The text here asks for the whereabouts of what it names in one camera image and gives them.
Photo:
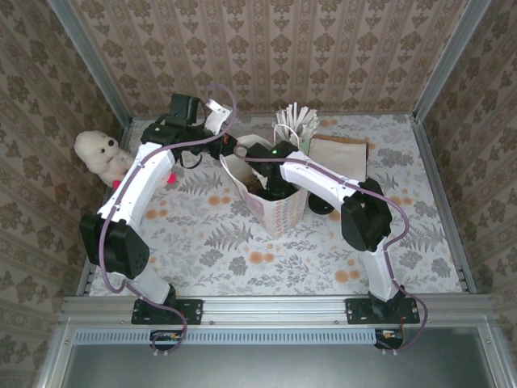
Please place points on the white printed paper bag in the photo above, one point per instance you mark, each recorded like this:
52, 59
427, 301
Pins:
282, 214

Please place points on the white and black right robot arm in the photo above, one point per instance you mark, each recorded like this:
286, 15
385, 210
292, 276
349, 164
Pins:
319, 178

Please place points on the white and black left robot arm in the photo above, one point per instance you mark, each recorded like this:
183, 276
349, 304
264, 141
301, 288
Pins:
137, 186

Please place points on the green straw holder cup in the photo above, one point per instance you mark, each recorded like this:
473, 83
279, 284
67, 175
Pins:
305, 142

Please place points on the pink striped plush toy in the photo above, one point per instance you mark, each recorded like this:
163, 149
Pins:
173, 179

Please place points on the stack of black cup lids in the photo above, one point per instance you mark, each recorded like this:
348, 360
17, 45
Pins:
321, 204

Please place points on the paper-wrapped straws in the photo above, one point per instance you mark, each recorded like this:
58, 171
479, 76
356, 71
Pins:
297, 117

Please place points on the white paper napkin stack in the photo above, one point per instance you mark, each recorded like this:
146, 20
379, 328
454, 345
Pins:
347, 157

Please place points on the white plush dog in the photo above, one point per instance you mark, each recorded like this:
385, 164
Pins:
101, 153

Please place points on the grey metal panel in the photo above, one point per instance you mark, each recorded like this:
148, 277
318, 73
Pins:
282, 368

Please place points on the aluminium back rail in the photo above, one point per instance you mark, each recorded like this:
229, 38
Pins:
363, 115

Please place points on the aluminium left frame post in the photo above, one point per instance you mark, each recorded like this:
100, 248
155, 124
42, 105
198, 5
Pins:
89, 64

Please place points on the aluminium frame post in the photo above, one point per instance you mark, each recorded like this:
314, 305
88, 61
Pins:
89, 64
448, 64

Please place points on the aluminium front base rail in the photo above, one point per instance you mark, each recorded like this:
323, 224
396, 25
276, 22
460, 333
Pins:
274, 309

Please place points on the aluminium right side rail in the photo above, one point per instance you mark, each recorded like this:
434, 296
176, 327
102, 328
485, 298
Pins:
434, 174

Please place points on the aluminium right frame post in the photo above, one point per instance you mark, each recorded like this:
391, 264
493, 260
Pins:
448, 64

